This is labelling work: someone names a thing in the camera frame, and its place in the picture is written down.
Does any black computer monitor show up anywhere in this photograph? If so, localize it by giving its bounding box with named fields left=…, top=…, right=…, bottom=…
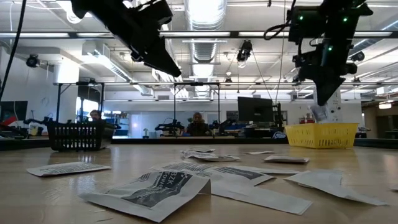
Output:
left=238, top=96, right=274, bottom=123

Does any white column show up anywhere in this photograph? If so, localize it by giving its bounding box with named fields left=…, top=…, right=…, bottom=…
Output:
left=313, top=86, right=343, bottom=124

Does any silver ventilation duct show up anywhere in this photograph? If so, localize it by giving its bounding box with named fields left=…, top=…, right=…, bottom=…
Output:
left=183, top=0, right=228, bottom=97

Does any yellow plastic basket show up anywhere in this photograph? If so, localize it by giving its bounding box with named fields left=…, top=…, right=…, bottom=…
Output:
left=284, top=123, right=359, bottom=149

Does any black monitor with red shape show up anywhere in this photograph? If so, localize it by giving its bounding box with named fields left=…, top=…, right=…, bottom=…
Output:
left=0, top=100, right=29, bottom=127

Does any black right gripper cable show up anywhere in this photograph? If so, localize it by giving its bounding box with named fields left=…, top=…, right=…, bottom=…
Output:
left=263, top=0, right=296, bottom=41

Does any black overhead beam with lights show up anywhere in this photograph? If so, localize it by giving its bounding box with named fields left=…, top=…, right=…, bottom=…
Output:
left=0, top=30, right=398, bottom=39

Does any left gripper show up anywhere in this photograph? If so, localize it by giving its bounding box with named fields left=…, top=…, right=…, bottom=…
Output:
left=71, top=0, right=182, bottom=77

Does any black metal table frame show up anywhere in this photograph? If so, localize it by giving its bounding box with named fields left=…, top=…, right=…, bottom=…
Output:
left=0, top=136, right=398, bottom=152

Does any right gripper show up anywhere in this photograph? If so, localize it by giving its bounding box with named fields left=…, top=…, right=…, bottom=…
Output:
left=289, top=0, right=374, bottom=106

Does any black plastic basket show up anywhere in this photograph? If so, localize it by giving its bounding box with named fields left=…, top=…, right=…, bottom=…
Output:
left=46, top=119, right=114, bottom=152

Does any black hanging cable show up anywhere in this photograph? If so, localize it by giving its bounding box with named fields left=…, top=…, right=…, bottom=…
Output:
left=0, top=0, right=28, bottom=102

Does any person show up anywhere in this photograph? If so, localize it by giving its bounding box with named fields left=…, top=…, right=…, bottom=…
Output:
left=185, top=111, right=212, bottom=137
left=89, top=109, right=104, bottom=123

